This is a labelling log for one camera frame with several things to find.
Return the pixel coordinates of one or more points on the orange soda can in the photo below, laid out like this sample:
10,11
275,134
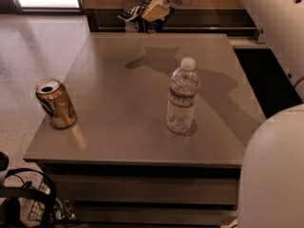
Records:
54,99

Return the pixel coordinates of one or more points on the left metal wall bracket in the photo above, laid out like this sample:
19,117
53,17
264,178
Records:
128,4

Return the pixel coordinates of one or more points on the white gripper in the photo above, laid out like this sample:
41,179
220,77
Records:
159,8

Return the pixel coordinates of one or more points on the grey drawer cabinet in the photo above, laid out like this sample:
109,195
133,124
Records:
120,165

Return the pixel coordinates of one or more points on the blue chip bag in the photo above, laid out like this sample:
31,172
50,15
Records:
133,18

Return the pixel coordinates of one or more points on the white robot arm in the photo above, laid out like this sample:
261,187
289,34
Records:
271,186

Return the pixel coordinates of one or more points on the black chair frame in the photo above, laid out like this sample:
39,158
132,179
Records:
10,208

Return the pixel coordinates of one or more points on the wire basket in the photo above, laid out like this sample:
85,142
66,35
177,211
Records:
38,210

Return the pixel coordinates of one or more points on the clear plastic water bottle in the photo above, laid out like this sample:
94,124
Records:
184,86

